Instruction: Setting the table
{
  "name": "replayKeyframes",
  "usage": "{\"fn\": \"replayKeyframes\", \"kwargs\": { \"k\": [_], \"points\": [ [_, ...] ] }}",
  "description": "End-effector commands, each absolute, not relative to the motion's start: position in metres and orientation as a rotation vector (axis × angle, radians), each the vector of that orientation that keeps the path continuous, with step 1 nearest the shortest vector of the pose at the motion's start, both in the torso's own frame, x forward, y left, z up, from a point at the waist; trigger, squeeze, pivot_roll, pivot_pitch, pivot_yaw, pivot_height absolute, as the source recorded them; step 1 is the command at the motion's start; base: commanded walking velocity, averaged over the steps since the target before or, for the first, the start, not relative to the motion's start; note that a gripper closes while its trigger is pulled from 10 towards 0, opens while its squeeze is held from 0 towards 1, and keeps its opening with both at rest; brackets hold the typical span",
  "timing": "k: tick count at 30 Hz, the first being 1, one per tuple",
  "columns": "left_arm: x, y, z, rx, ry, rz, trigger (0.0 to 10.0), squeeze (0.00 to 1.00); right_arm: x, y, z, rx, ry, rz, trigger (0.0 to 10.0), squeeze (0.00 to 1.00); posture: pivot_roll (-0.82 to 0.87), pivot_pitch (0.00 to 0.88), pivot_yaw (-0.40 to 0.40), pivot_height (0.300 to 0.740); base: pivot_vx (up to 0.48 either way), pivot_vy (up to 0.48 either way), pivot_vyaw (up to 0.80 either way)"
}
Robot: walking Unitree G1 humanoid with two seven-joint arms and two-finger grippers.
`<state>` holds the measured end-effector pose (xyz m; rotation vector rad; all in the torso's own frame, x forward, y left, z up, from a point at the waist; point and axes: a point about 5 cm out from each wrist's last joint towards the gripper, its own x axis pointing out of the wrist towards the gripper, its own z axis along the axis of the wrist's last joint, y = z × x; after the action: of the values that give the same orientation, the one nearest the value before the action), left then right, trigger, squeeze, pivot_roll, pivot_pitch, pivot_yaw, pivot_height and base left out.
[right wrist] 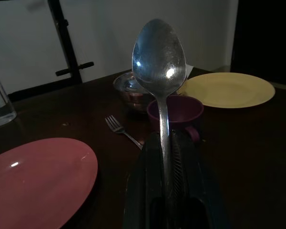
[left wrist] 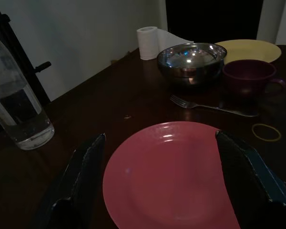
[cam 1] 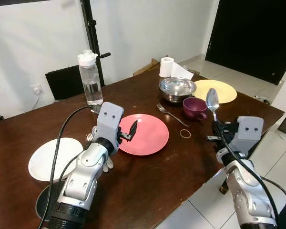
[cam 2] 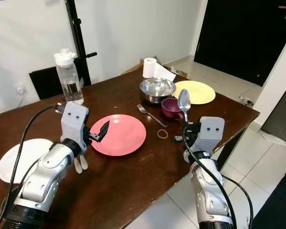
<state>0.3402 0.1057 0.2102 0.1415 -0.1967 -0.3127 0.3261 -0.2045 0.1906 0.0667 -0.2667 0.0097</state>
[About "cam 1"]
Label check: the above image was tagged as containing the silver metal spoon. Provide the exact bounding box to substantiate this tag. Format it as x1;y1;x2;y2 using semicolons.
206;88;220;123

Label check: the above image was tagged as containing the red plate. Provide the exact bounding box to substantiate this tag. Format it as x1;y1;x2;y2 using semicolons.
117;114;170;156

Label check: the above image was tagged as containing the purple cup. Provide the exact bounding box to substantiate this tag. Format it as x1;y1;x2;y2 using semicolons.
183;97;209;121

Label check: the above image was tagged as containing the tan rubber band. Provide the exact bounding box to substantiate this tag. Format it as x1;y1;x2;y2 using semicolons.
179;128;193;139

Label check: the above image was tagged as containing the yellow plate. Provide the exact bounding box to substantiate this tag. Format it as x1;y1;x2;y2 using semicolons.
193;79;238;104

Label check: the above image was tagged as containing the silver metal fork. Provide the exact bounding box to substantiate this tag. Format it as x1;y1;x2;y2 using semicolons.
156;104;191;128

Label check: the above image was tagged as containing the stainless steel bowl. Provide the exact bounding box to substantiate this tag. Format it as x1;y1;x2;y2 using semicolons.
159;77;197;104

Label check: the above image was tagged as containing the clear bottle white cap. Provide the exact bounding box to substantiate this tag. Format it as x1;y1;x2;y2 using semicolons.
78;50;104;106

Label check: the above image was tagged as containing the white toilet paper roll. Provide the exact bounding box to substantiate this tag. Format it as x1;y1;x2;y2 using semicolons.
159;57;194;80

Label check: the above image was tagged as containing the black flat panel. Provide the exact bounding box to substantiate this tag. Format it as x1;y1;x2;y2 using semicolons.
45;65;87;101

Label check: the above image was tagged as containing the white plate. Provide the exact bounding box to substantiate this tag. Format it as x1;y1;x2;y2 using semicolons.
28;137;84;182

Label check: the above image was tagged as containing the black door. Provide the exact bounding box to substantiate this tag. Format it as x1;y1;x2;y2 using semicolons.
205;0;286;86

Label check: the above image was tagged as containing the black round plate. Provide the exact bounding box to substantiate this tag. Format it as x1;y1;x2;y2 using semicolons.
35;183;67;221

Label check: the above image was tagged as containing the black stand pole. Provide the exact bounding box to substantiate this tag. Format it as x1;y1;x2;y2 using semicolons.
80;0;111;87

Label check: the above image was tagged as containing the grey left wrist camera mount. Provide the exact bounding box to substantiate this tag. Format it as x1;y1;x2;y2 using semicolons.
93;102;125;153

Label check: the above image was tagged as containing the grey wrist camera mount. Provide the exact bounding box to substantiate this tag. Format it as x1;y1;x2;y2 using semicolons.
229;116;265;153
93;102;125;153

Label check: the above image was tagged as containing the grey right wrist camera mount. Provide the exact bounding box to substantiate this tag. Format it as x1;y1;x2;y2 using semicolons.
229;116;265;153

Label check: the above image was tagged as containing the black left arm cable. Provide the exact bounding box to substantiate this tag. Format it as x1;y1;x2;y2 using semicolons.
37;105;95;229

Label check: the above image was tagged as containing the white wall socket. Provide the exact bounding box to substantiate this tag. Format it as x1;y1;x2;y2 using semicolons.
31;83;43;95

